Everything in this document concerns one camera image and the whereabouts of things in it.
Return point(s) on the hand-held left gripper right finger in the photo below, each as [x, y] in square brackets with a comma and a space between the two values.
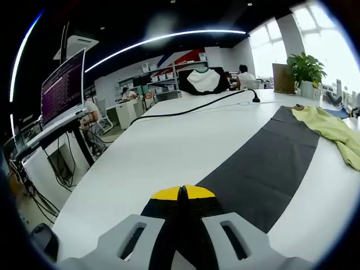
[202, 208]

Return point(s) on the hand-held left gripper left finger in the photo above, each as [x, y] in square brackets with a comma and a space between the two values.
[163, 208]

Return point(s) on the yellow grey blue garment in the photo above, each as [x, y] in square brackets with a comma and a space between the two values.
[267, 168]

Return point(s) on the black laptop stand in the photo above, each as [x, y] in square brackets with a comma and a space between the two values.
[84, 149]

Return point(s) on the white desk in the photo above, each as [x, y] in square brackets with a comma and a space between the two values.
[126, 112]

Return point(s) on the black and white shirt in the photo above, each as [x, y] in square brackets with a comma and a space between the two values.
[205, 83]

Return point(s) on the black monitor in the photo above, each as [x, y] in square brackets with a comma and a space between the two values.
[142, 81]

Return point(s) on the shelf of white storage boxes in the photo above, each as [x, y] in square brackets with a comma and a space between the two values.
[166, 76]

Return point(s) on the brown cardboard box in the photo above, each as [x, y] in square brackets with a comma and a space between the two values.
[282, 78]

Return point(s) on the open silver laptop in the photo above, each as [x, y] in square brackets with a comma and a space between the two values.
[63, 90]

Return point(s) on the green plant in white pot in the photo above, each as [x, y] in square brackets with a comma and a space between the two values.
[305, 67]

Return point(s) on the long ceiling light strip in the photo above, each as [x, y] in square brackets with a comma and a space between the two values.
[211, 30]

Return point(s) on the ceiling air conditioner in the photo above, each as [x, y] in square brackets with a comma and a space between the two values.
[81, 42]

